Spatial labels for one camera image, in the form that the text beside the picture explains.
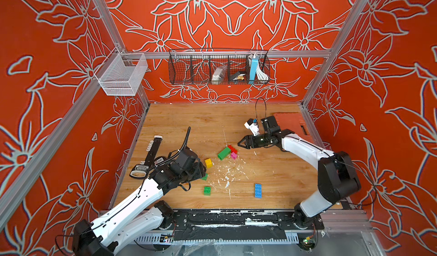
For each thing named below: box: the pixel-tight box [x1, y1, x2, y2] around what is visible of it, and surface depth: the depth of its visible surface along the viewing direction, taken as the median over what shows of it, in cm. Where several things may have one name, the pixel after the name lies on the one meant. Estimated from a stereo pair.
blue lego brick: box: [254, 183, 263, 199], surface depth 81 cm
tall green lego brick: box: [217, 146, 232, 161], surface depth 95 cm
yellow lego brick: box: [204, 158, 213, 169], surface depth 90 cm
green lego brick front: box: [203, 186, 212, 197], surface depth 81 cm
